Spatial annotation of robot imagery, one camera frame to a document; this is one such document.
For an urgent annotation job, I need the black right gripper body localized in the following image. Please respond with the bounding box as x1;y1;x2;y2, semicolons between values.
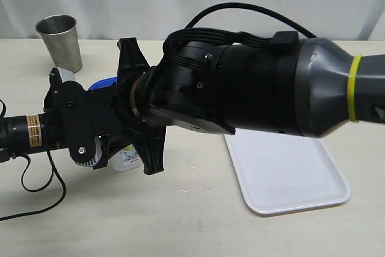
96;37;166;175

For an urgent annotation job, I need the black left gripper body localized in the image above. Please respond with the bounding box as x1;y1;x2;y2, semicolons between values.
43;67;68;150

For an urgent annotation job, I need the clear plastic container with label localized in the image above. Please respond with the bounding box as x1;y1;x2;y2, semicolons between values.
112;144;141;172

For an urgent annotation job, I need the blue plastic lid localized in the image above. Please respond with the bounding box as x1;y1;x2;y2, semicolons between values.
88;76;117;90

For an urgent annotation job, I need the stainless steel cup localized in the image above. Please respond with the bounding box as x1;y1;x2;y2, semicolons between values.
35;14;82;73

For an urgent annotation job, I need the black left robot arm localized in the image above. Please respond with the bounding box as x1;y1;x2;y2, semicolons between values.
1;68;75;163

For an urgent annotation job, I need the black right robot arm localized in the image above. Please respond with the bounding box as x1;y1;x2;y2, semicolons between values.
102;28;384;175

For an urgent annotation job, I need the white backdrop curtain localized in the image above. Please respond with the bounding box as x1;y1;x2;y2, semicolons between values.
0;0;385;41

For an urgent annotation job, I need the white rectangular tray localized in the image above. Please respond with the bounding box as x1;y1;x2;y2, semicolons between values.
224;129;351;216

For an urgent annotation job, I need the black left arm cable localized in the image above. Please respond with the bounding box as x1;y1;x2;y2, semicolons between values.
0;99;67;221

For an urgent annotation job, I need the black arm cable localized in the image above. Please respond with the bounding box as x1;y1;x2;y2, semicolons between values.
0;99;67;221
164;2;316;68

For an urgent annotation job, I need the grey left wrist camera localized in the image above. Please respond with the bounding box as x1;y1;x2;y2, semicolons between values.
57;67;76;82

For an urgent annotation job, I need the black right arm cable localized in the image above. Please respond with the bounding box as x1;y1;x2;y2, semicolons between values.
164;2;316;68

